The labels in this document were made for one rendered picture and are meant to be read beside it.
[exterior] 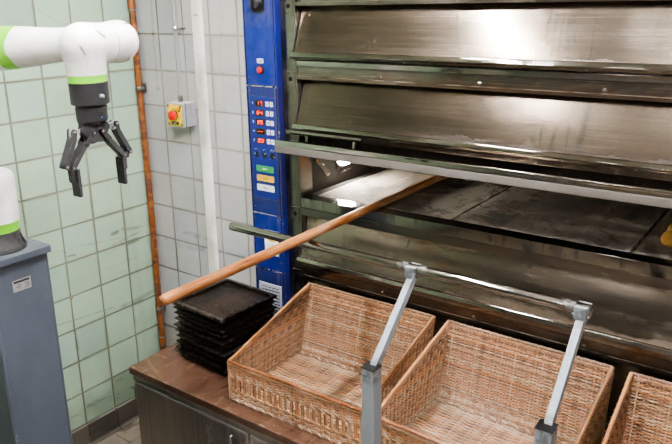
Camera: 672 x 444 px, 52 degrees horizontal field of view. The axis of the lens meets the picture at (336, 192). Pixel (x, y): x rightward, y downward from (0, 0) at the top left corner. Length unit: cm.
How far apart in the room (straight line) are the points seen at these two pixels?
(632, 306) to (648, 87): 63
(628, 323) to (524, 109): 69
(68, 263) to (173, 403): 81
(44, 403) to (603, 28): 201
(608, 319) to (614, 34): 82
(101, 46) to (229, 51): 110
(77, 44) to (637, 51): 141
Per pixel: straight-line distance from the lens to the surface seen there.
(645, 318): 220
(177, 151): 310
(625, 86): 205
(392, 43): 232
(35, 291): 231
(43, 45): 198
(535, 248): 223
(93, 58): 174
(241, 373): 243
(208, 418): 257
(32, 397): 243
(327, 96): 251
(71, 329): 322
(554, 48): 209
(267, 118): 265
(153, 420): 284
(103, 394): 344
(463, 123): 223
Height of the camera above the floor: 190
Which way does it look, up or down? 15 degrees down
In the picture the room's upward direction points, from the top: 1 degrees counter-clockwise
